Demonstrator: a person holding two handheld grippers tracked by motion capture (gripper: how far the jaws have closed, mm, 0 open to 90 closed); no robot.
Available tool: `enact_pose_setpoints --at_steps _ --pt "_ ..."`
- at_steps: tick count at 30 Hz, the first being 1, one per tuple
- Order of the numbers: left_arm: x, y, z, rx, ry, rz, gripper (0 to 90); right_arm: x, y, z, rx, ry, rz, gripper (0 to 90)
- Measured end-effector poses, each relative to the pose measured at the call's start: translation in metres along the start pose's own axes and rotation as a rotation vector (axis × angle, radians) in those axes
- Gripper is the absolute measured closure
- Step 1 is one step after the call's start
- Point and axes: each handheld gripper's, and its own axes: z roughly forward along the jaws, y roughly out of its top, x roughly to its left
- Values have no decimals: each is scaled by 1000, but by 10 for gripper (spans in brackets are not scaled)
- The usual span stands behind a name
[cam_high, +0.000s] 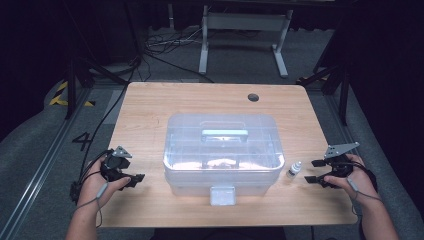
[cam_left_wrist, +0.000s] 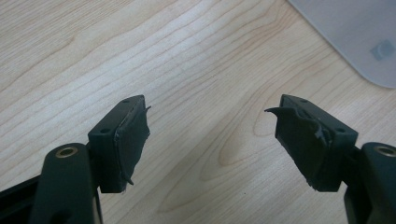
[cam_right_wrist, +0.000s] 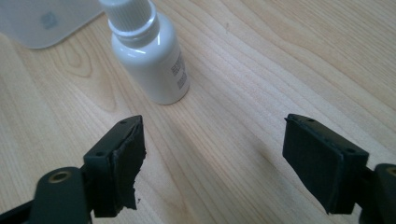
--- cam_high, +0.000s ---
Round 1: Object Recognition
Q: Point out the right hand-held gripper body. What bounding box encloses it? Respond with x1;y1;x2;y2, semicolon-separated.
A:
323;141;361;179

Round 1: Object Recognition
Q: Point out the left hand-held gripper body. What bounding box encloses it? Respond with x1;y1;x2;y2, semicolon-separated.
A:
99;145;133;183

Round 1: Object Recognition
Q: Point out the small white dropper bottle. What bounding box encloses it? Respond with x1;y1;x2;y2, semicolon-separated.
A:
286;161;303;180

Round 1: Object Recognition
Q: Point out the clear plastic storage box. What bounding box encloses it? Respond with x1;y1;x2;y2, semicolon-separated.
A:
162;113;286;207

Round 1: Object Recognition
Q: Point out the person's right hand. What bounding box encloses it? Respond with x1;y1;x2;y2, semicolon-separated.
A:
323;153;381;208

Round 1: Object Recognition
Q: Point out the person's left hand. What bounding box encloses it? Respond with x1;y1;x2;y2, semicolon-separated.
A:
77;156;132;212

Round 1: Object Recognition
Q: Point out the black metal stand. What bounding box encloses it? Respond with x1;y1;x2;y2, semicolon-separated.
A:
295;63;352;127

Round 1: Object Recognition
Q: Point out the yellow black floor tape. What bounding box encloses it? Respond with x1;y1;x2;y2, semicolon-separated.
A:
48;81;96;108

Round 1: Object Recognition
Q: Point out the black tripod stand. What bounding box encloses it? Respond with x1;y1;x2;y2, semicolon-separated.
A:
64;56;130;121

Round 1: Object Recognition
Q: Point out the person's dark clothing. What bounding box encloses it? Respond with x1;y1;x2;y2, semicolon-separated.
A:
149;226;288;240

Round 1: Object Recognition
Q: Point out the grey right wrist strap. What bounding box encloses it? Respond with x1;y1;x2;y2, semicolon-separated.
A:
346;177;384;218

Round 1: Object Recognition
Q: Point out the grey wrist strap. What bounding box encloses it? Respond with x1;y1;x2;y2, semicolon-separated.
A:
346;177;384;218
74;181;110;230

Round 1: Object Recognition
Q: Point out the grey left wrist strap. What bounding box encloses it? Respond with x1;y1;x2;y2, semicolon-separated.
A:
74;181;110;230

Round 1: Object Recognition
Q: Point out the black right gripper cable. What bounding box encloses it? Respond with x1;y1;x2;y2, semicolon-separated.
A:
344;159;380;194

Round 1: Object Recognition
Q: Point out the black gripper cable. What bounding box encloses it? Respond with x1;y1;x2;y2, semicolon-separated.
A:
344;159;380;194
69;56;143;205

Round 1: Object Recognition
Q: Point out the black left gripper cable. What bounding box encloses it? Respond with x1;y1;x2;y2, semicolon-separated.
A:
69;56;143;205

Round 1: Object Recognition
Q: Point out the metal floor rail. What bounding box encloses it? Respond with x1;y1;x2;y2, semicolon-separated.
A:
0;86;94;240
323;92;394;240

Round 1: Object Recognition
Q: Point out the bundle of floor cables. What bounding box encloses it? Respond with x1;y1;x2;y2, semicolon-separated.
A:
144;25;205;57

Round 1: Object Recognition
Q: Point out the white metal desk frame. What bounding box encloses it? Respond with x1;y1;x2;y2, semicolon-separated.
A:
198;4;295;80

